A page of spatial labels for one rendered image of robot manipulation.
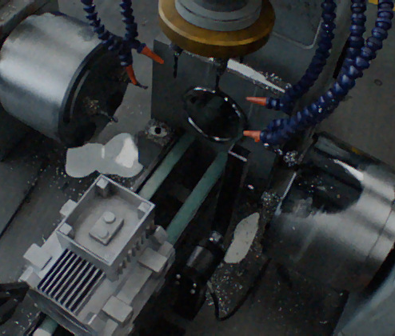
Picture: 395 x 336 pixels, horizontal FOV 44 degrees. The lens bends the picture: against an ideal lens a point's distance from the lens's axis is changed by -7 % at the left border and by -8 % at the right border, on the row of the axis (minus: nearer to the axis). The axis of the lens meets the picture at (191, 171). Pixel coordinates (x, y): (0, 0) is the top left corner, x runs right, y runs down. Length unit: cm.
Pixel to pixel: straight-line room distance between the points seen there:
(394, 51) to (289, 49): 211
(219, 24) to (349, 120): 77
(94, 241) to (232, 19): 38
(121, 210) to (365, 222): 38
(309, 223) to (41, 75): 55
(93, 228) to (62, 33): 41
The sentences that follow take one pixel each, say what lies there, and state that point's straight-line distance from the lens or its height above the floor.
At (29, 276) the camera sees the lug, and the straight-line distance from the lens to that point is 80.
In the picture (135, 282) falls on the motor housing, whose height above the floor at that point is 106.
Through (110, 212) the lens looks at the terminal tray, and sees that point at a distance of 78.
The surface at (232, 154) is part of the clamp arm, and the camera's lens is 70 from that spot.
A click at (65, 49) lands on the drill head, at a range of 97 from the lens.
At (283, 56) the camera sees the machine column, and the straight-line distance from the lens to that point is 104.
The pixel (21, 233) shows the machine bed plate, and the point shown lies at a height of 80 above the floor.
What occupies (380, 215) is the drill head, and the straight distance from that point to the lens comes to 83.
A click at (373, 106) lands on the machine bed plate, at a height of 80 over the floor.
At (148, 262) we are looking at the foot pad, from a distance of 80.
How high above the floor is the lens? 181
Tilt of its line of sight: 56 degrees down
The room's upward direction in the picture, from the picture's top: 8 degrees clockwise
